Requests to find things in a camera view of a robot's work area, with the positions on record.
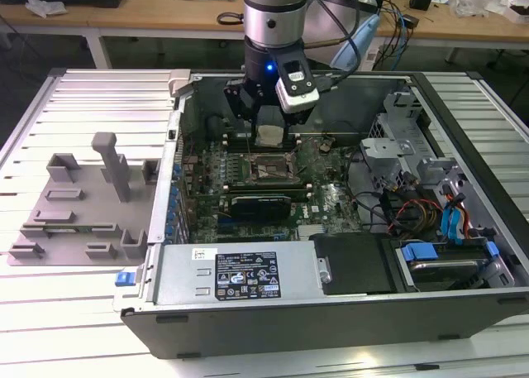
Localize hard disk with blue carrier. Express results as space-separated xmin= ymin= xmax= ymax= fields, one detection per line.
xmin=395 ymin=239 xmax=505 ymax=293

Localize wooden desk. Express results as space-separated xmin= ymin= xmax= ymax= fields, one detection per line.
xmin=0 ymin=0 xmax=529 ymax=71

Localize small silver ribbed heatsink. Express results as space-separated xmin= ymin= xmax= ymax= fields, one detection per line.
xmin=298 ymin=223 xmax=327 ymax=241

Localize green motherboard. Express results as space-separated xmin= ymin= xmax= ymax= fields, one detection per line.
xmin=181 ymin=133 xmax=367 ymax=243

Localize orange thin wire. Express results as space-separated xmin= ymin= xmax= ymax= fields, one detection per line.
xmin=445 ymin=190 xmax=472 ymax=239

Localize black graphics card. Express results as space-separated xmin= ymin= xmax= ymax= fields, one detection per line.
xmin=229 ymin=192 xmax=293 ymax=222

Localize clear plastic bags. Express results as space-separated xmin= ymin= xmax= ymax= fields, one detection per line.
xmin=452 ymin=0 xmax=503 ymax=17

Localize grey plastic parts rack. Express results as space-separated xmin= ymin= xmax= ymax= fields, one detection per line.
xmin=7 ymin=132 xmax=162 ymax=267

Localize metal drive cage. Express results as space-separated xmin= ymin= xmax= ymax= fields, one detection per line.
xmin=358 ymin=90 xmax=433 ymax=189

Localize blue flat data wire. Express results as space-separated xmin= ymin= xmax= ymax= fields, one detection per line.
xmin=440 ymin=191 xmax=466 ymax=241

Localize crumpled white plastic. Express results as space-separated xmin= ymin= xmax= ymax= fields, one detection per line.
xmin=24 ymin=0 xmax=68 ymax=20

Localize green RAM stick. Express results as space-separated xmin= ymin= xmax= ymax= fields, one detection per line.
xmin=22 ymin=223 xmax=117 ymax=235

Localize black camera cable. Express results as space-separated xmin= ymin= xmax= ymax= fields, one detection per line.
xmin=312 ymin=0 xmax=375 ymax=94

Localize black plastic drive cover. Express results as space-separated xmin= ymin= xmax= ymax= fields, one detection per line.
xmin=309 ymin=232 xmax=400 ymax=296

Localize silver CPU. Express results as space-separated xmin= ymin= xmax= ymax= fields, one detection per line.
xmin=253 ymin=122 xmax=287 ymax=148

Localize CPU socket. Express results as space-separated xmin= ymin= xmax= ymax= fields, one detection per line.
xmin=246 ymin=151 xmax=301 ymax=184

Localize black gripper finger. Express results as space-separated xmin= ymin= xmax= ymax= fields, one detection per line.
xmin=284 ymin=106 xmax=309 ymax=127
xmin=224 ymin=84 xmax=260 ymax=127

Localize coloured power wire bundle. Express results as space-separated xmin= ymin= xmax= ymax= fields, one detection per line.
xmin=382 ymin=185 xmax=446 ymax=234

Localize grey power supply unit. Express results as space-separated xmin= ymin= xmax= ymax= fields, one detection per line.
xmin=152 ymin=242 xmax=324 ymax=307

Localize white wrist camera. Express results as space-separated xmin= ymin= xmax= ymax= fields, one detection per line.
xmin=274 ymin=57 xmax=322 ymax=115

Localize open black PC case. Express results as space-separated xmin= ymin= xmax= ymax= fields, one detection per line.
xmin=113 ymin=69 xmax=529 ymax=361

